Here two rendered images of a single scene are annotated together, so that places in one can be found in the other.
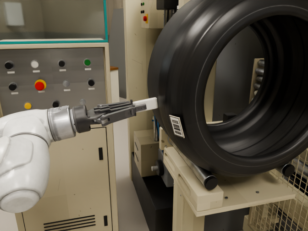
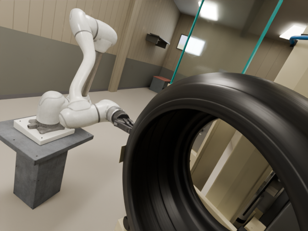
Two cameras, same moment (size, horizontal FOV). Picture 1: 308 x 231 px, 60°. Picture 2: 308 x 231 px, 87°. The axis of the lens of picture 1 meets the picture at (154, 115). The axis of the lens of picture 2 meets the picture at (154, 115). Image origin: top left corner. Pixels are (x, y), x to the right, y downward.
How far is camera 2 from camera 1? 0.69 m
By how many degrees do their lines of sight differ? 58
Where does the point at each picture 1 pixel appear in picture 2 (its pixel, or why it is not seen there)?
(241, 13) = (179, 94)
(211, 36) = (154, 102)
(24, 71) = not seen: hidden behind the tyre
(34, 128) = (100, 107)
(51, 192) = not seen: hidden behind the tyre
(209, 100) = (236, 199)
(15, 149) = (78, 103)
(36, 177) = (69, 116)
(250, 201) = not seen: outside the picture
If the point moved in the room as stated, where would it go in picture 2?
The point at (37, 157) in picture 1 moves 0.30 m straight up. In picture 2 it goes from (80, 112) to (94, 47)
